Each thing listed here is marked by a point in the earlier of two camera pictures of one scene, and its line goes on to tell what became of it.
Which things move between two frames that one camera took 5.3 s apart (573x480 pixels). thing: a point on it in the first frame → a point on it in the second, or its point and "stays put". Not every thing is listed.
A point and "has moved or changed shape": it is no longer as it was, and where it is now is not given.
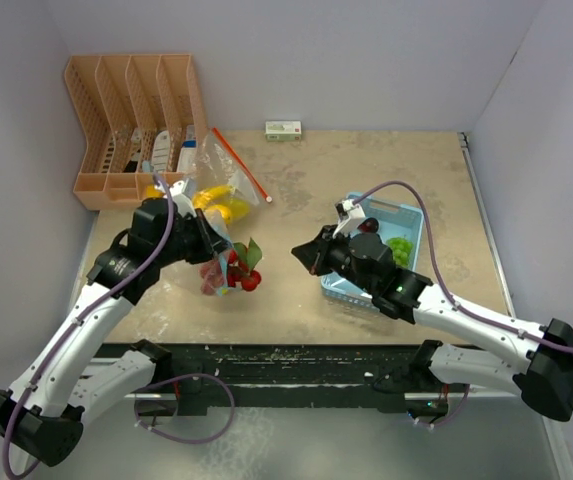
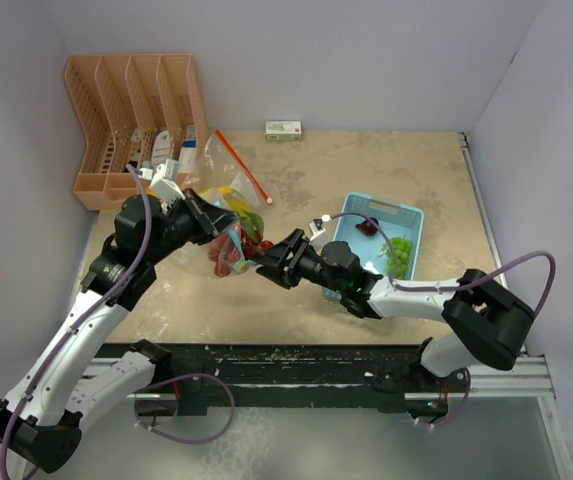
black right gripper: x=314 y=254 → x=279 y=271
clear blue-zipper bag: x=224 y=274 has moved or changed shape
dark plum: x=369 y=226 stays put
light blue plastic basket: x=393 y=220 stays put
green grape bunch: x=402 y=249 stays put
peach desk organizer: x=141 y=116 stays put
